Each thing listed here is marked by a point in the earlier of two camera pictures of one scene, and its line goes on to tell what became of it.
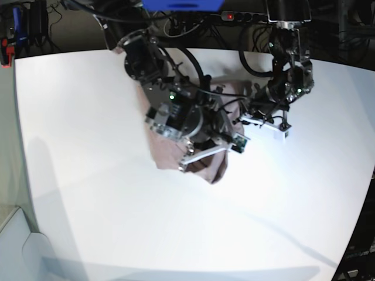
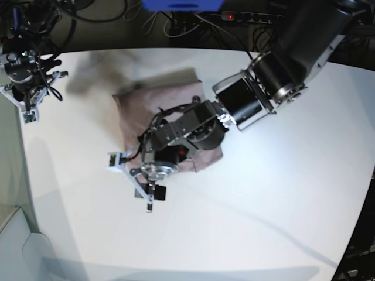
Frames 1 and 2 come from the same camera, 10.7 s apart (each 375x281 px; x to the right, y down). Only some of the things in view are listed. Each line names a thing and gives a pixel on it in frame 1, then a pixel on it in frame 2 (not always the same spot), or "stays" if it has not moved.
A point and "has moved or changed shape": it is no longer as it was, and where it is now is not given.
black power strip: [244, 17] stays
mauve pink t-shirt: [211, 166] has moved or changed shape
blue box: [182, 5] stays
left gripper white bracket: [237, 145] to [30, 113]
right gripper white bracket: [281, 132] to [115, 158]
